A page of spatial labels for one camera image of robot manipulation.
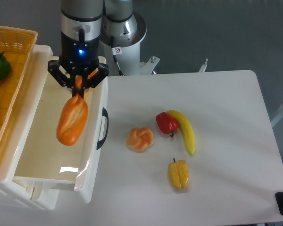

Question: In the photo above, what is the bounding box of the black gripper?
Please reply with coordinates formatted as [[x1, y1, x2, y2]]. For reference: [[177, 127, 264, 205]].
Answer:
[[48, 33, 109, 98]]

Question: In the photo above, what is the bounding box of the long orange bread loaf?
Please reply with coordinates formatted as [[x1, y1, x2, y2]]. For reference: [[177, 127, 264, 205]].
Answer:
[[56, 70, 97, 146]]

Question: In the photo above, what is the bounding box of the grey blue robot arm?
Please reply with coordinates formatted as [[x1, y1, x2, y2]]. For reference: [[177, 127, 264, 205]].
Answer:
[[48, 0, 133, 97]]

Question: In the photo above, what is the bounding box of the round knotted bread roll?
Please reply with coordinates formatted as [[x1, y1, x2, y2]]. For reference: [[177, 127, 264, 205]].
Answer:
[[126, 127, 154, 152]]

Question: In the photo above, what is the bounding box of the open upper white drawer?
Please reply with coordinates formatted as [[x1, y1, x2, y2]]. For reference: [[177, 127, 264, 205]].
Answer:
[[14, 75, 109, 210]]

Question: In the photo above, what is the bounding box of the white plastic drawer cabinet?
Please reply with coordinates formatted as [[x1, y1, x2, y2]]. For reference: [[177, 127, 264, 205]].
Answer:
[[0, 45, 64, 210]]

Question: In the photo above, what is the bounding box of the orange woven basket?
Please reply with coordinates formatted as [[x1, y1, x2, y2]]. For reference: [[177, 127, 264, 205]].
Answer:
[[0, 26, 38, 143]]

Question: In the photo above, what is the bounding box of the red bell pepper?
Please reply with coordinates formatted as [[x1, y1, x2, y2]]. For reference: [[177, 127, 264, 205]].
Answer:
[[156, 112, 178, 137]]

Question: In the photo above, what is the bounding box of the yellow banana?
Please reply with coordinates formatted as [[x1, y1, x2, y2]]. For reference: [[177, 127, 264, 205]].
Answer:
[[166, 110, 196, 155]]

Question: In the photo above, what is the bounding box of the yellow bell pepper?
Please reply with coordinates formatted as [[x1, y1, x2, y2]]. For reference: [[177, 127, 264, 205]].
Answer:
[[168, 158, 189, 190]]

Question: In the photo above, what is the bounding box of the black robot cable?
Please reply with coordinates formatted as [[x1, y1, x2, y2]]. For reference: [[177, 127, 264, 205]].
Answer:
[[110, 35, 125, 76]]

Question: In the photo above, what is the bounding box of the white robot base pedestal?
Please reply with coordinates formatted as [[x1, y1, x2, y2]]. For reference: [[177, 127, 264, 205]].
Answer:
[[100, 12, 160, 76]]

